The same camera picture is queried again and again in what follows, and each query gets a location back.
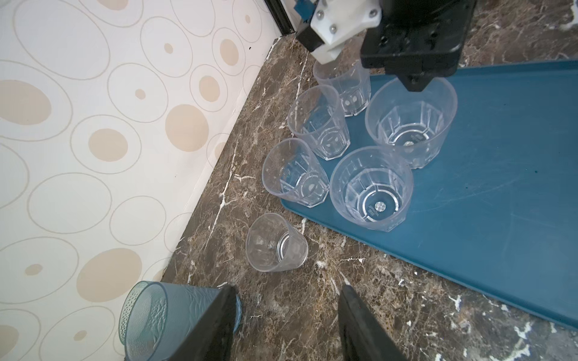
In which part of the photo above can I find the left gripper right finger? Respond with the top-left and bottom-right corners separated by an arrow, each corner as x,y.
338,284 -> 406,360

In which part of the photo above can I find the clear textured cup middle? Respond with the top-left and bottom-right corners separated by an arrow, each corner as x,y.
365,78 -> 458,169

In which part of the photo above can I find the teal plastic tray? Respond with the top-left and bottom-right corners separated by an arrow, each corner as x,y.
283,60 -> 577,329

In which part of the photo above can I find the clear faceted cup front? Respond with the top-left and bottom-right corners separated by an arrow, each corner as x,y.
262,138 -> 329,208

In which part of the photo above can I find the clear faceted cup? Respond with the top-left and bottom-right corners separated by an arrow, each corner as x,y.
262,138 -> 329,208
330,146 -> 414,232

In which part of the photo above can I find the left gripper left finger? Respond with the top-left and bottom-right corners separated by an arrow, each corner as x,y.
169,285 -> 239,360

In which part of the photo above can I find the clear textured cup front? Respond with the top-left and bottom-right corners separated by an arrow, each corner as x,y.
245,213 -> 309,272

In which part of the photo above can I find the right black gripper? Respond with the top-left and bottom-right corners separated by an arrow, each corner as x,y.
361,0 -> 477,92

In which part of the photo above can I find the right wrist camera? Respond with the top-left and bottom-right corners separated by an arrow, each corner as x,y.
294,0 -> 382,65

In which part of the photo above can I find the left black frame post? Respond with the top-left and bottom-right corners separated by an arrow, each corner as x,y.
264,0 -> 299,35

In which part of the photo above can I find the tall clear textured cup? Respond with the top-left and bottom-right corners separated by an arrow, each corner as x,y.
313,36 -> 371,117

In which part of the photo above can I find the blue frosted cup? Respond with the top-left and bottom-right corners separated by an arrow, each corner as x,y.
118,281 -> 242,360

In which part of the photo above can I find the small clear cup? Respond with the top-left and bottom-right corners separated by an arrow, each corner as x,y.
287,85 -> 351,161

